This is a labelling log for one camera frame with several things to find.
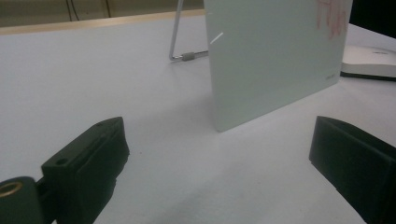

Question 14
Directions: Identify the metal wire whiteboard stand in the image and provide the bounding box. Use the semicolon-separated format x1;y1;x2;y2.
168;0;209;63

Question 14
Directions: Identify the white glass whiteboard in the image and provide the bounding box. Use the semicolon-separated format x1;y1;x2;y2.
204;0;354;133

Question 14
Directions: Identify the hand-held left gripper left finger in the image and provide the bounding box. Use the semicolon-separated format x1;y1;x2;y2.
41;116;131;224

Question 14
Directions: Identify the white eraser with black base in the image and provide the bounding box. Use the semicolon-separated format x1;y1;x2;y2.
340;45;396;82

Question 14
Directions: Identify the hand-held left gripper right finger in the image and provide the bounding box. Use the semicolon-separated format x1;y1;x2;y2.
308;116;396;224

